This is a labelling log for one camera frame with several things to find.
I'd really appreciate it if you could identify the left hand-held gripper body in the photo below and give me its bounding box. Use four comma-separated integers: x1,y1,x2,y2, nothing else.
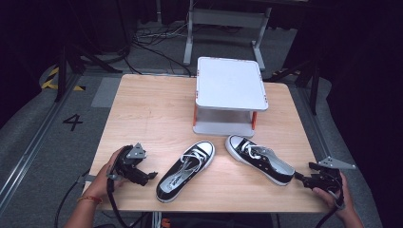
108,142,150,187

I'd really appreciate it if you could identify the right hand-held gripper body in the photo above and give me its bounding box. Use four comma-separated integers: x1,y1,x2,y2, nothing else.
303,156,356,192

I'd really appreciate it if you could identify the black and white canvas shoe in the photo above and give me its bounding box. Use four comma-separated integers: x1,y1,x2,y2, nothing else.
155,141,217,204
224,134,297,187

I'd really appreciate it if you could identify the white two-tier shoe rack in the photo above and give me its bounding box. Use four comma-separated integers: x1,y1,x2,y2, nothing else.
192,56,270,138

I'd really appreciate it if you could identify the person's right hand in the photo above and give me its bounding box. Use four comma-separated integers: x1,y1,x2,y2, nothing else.
312,172,356,220

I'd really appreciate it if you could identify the person's left hand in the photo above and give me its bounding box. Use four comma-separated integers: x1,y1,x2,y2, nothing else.
83,146,128,203

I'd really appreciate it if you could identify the white table leg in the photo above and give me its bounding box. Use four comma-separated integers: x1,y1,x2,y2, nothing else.
151,211,163,228

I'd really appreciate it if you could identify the grey table edge clamp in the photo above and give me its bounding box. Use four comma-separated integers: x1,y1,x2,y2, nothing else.
76,173,97,185

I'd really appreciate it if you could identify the black metal stand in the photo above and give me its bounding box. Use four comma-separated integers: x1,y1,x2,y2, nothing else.
269,58,321,117

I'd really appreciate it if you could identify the yellow and black floor tape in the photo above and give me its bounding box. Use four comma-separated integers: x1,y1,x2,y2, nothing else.
40,66,87,93

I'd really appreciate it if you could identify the black tripod stand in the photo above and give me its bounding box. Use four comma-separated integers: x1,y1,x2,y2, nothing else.
54,42,124,104

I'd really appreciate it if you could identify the right hand-held gripper cable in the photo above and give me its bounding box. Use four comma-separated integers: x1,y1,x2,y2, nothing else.
315,177,346,228

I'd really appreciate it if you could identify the hand-held gripper cable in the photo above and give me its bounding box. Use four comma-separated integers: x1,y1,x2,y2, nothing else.
106,179,131,228
315,177,346,228

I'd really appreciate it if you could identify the left hand-held gripper cable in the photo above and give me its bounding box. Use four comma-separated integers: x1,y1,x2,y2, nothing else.
106,179,131,228

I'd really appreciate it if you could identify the grey metal floor rail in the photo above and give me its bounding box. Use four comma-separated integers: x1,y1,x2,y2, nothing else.
294,85,364,228
0,75,82,207

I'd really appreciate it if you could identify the red and gold bracelet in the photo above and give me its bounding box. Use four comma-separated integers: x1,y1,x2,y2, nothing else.
77,195,105,205

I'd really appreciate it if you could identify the thin black clamp cable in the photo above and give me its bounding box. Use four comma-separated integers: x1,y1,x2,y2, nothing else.
53,170,91,228

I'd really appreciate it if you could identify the bundle of floor cables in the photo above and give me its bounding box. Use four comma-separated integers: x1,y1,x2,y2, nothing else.
125,23,194,78

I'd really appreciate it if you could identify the grey metal stand frame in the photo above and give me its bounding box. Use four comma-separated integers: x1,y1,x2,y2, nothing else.
182,0,274,72

